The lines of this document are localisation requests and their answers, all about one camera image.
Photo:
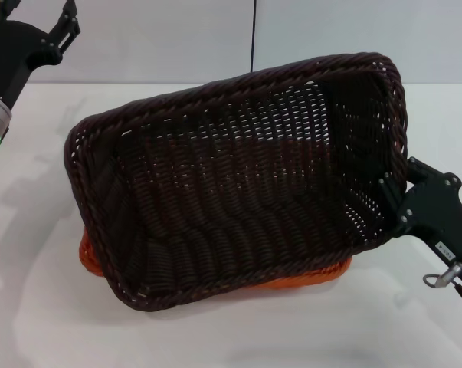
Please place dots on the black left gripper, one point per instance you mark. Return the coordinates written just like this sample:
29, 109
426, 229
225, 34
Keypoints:
12, 53

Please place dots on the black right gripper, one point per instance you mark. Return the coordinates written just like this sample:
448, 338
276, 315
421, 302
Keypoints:
441, 214

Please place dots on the orange woven plastic basket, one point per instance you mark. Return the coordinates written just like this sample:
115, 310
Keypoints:
311, 278

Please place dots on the dark brown woven plastic basket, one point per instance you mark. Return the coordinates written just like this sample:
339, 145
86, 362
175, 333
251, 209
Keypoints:
234, 191

